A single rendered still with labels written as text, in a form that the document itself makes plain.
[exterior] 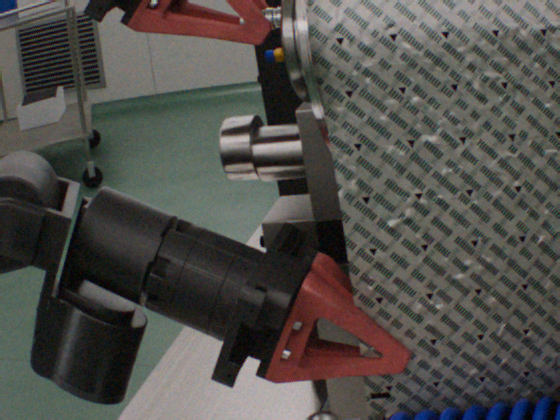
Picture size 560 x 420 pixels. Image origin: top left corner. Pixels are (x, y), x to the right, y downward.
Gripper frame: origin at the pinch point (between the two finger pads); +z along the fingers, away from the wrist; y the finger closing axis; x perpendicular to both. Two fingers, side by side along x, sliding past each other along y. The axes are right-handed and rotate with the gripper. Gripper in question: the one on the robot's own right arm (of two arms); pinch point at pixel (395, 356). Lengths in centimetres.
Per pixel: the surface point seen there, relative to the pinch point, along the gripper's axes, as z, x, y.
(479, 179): 0.5, 12.0, 0.2
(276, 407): -6.6, -23.3, -25.7
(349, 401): -1.3, -8.9, -7.8
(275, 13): -13.6, 15.2, -4.6
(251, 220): -56, -153, -338
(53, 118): -180, -185, -431
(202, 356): -15.8, -28.1, -36.9
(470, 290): 2.5, 5.7, 0.2
